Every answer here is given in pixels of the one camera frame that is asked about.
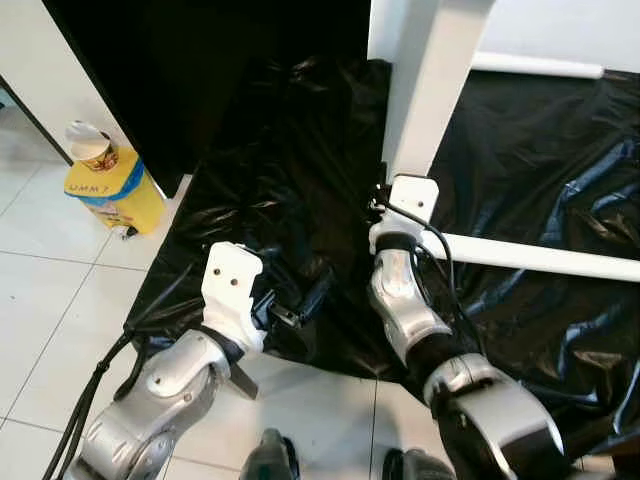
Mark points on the black robot left foot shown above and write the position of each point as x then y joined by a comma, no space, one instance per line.
270,458

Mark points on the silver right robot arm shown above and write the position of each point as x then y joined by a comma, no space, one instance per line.
405,300

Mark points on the black robot foot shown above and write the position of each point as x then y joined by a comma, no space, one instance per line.
420,465
270,458

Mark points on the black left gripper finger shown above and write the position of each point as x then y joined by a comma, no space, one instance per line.
316,295

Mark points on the white plastic table leg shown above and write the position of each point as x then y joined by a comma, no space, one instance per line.
540,66
540,258

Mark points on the black plastic tablecloth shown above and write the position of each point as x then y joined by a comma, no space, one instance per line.
540,160

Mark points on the dark wooden table leg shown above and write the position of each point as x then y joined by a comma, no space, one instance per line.
243,380

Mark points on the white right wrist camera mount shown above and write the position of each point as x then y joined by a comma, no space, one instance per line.
412,195

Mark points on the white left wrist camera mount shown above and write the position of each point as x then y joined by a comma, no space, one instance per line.
232,285

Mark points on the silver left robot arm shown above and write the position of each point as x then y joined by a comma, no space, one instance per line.
160,400

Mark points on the yellow and blue carton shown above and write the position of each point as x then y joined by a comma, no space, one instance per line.
125,195

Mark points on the black robot right foot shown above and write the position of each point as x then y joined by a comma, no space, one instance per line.
420,465

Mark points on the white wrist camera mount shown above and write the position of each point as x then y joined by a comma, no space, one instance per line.
232,285
412,195

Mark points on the printed paper cup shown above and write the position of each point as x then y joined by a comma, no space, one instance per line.
92,145

